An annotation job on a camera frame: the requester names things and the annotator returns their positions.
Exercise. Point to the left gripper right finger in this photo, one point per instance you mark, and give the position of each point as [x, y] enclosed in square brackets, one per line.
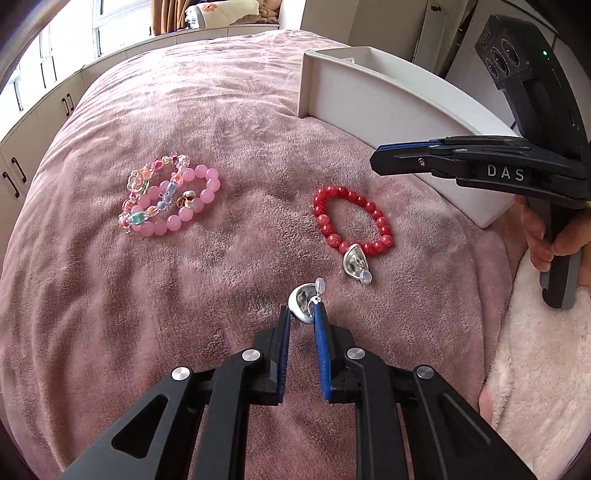
[410, 424]

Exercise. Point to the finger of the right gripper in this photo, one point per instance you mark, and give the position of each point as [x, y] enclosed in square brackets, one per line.
[410, 145]
[436, 161]

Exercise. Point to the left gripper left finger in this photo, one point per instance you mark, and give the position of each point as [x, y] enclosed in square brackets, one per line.
[193, 424]

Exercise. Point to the silver earring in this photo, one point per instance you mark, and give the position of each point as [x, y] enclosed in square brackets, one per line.
[303, 298]
[356, 265]

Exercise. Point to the right hand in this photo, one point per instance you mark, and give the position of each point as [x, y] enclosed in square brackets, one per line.
[574, 238]

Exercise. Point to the white tray box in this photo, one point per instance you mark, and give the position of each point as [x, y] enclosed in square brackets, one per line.
[382, 99]

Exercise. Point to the light pink fluffy blanket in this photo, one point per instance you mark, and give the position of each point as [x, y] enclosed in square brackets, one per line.
[537, 394]

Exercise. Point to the mauve bed blanket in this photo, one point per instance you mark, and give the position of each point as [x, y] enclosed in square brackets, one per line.
[92, 316]

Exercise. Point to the pile of clothes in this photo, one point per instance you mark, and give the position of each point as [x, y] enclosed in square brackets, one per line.
[219, 14]

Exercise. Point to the brown curtain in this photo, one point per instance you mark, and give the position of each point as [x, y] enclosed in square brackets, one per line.
[168, 15]

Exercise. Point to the window frame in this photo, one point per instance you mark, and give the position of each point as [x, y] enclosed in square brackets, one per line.
[81, 33]

